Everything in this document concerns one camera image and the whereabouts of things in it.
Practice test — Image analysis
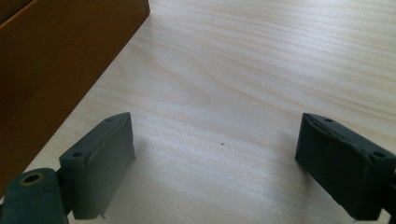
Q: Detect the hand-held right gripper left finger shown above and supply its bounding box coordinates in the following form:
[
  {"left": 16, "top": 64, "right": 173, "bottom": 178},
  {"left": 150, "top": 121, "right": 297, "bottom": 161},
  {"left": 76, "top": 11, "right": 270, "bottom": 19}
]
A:
[{"left": 59, "top": 112, "right": 136, "bottom": 220}]

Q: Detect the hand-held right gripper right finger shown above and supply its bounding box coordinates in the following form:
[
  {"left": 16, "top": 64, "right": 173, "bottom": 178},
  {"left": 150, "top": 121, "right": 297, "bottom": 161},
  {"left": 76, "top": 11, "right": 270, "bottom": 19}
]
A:
[{"left": 294, "top": 112, "right": 396, "bottom": 222}]

